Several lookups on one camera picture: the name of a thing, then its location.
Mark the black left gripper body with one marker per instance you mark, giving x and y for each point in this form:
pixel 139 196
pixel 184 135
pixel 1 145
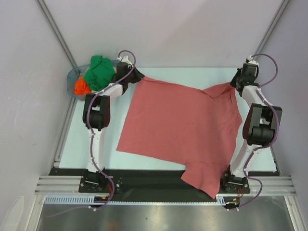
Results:
pixel 132 77

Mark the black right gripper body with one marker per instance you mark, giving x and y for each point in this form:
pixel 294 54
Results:
pixel 237 78

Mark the pink polo shirt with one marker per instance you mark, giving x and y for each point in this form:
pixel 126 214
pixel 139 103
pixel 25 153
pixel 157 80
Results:
pixel 192 127

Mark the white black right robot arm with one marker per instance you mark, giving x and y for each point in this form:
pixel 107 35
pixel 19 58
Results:
pixel 260 128

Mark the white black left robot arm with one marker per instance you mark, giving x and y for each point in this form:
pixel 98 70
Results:
pixel 96 117

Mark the green t shirt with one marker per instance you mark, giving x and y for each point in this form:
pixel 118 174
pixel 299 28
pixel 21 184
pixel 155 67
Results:
pixel 100 73

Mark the orange t shirt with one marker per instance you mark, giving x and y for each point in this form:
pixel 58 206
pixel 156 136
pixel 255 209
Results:
pixel 81 87

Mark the clear blue plastic bin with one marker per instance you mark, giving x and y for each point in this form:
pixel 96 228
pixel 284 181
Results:
pixel 72 77

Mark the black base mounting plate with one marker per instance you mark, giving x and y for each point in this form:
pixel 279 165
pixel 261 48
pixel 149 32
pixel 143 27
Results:
pixel 163 186

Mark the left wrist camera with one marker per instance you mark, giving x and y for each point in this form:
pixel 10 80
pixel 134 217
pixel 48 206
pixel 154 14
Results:
pixel 125 59

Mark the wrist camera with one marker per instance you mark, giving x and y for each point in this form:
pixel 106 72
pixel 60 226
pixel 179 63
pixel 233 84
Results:
pixel 250 60
pixel 125 59

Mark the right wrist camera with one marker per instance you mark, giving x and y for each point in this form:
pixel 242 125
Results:
pixel 250 60

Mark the white slotted cable duct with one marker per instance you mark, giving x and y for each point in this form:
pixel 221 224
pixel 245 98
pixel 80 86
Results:
pixel 97 200

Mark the aluminium frame rail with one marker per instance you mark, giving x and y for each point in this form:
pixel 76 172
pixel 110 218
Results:
pixel 272 186

